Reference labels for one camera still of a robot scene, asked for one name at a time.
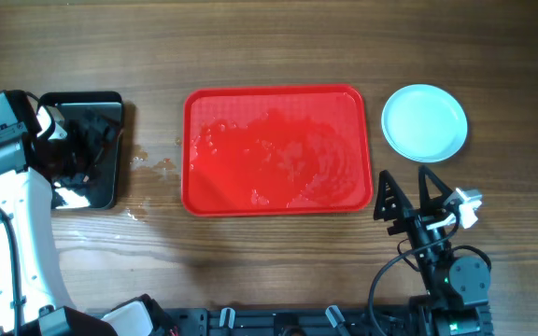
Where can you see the red plastic serving tray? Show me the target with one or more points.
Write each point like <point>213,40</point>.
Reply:
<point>273,151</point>

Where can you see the light blue plate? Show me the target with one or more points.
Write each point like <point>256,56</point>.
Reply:
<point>424,123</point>

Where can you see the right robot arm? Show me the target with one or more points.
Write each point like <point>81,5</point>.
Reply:
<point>456,278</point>

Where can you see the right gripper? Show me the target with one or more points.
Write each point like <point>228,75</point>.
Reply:
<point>417,220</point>

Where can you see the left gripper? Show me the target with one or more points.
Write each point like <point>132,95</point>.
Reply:
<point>84,146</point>

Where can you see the black rectangular water tray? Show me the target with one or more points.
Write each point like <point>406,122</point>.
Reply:
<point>102,192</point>

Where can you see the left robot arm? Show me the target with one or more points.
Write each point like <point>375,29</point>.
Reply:
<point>33,296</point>

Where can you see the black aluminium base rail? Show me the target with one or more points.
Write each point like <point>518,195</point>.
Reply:
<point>325,321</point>

